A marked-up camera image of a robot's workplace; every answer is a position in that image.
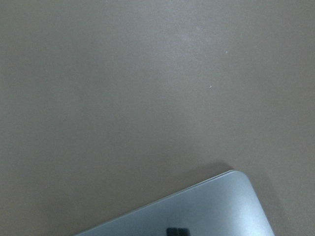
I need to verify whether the grey laptop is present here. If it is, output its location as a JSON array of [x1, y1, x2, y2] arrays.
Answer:
[[80, 170, 274, 236]]

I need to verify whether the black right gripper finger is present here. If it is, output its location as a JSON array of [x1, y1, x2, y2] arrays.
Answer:
[[166, 228, 179, 236]]

